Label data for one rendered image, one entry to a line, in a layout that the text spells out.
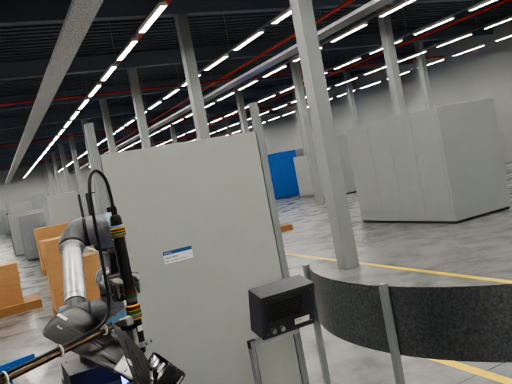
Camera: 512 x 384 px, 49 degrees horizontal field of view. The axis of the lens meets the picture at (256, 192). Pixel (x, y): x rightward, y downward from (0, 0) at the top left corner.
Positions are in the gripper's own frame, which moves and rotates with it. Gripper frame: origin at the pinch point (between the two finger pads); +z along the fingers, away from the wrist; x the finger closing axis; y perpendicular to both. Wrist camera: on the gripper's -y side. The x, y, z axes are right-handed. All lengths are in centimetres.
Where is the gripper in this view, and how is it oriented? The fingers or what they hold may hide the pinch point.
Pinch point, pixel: (129, 280)
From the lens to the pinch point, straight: 174.6
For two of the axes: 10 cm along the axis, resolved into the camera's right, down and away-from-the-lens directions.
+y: 1.9, 9.8, 0.4
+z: 4.6, -0.5, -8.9
